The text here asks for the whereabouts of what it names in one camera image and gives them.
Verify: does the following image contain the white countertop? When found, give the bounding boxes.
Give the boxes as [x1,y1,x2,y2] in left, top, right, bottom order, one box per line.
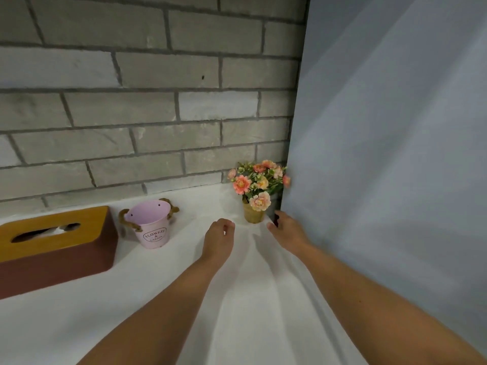
[0,182,381,365]

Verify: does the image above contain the brown tissue box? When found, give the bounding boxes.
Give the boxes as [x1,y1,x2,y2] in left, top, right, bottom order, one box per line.
[0,205,119,301]

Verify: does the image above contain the person's left hand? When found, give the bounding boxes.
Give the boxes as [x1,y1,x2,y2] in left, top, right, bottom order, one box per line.
[200,218,236,267]

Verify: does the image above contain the person's right forearm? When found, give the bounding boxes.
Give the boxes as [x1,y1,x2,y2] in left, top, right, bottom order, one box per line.
[300,245,487,365]

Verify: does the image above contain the person's left forearm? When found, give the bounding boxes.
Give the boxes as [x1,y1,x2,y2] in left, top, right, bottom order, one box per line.
[76,256,225,365]

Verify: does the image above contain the artificial flowers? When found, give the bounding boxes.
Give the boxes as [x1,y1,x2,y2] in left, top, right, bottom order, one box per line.
[227,159,292,225]

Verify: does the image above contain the pink metal bucket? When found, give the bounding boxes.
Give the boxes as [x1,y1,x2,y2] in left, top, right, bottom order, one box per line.
[118,198,180,249]

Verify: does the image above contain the person's right hand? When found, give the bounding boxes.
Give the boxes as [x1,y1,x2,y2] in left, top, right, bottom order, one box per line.
[266,210,312,257]

